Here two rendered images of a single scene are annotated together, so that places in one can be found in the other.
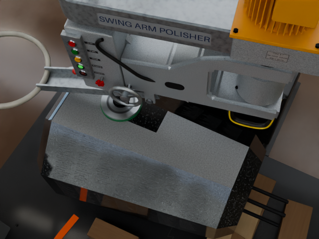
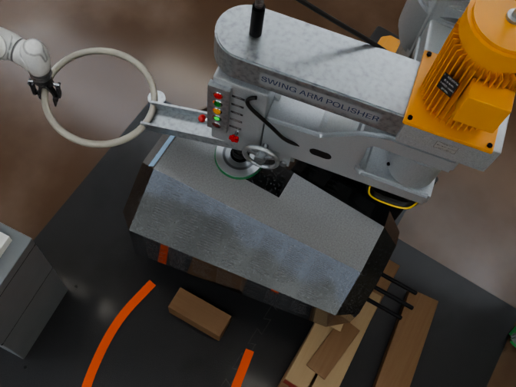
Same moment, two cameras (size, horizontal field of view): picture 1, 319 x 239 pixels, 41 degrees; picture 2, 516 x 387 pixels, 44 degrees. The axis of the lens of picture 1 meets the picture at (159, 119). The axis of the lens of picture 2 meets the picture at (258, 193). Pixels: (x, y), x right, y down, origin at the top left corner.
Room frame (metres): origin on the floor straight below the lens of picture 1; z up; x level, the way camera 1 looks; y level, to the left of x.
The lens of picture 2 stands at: (-0.12, 0.36, 3.33)
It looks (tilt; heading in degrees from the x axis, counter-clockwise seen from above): 66 degrees down; 347
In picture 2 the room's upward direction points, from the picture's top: 12 degrees clockwise
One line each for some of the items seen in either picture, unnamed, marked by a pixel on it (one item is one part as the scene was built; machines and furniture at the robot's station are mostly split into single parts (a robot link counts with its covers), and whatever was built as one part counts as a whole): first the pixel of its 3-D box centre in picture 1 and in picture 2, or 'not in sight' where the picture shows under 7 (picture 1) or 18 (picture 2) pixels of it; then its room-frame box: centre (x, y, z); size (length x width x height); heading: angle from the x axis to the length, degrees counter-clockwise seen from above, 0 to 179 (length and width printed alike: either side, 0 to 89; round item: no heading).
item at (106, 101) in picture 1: (121, 101); (239, 154); (1.15, 0.19, 0.82); 0.21 x 0.21 x 0.01
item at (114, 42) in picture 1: (124, 49); (267, 104); (1.12, 0.12, 1.30); 0.36 x 0.22 x 0.45; 69
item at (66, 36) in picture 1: (79, 56); (219, 107); (1.07, 0.30, 1.35); 0.08 x 0.03 x 0.28; 69
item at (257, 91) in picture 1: (262, 73); (419, 153); (0.91, -0.42, 1.32); 0.19 x 0.19 x 0.20
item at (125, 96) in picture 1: (127, 89); (263, 149); (0.99, 0.12, 1.18); 0.15 x 0.10 x 0.15; 69
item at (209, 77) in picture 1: (195, 68); (345, 137); (0.99, -0.17, 1.28); 0.74 x 0.23 x 0.49; 69
